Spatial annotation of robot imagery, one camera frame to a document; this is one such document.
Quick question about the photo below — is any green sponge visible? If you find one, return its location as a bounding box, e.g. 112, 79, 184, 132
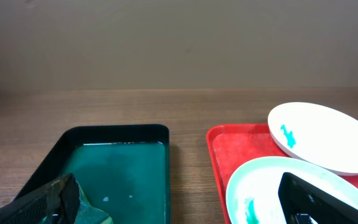
39, 185, 114, 224

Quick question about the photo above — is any white plate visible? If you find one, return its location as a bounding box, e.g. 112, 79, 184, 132
267, 102, 358, 175

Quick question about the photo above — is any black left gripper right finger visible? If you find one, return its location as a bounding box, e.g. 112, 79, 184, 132
278, 172, 358, 224

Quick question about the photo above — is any black water basin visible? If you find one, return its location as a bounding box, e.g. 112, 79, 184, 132
17, 124, 171, 224

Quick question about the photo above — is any mint plate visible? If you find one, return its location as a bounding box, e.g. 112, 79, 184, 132
226, 156, 358, 223

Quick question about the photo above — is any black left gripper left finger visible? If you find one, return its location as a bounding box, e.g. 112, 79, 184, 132
0, 174, 80, 224

